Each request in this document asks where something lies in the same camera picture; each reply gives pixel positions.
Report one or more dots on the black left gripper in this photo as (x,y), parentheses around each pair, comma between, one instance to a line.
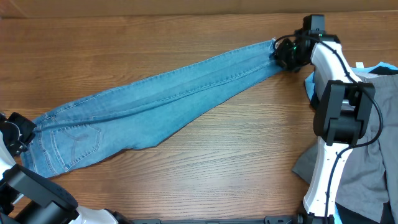
(26,127)

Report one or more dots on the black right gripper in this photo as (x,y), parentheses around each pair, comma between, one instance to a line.
(282,55)

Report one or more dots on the light blue denim jeans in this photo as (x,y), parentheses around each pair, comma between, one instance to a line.
(144,113)

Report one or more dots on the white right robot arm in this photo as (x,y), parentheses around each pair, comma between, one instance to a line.
(341,117)

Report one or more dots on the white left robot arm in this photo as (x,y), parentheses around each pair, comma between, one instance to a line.
(27,197)

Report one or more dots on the light blue shirt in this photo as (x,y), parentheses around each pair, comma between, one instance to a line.
(381,68)

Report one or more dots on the grey trousers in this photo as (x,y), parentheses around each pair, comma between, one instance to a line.
(368,186)

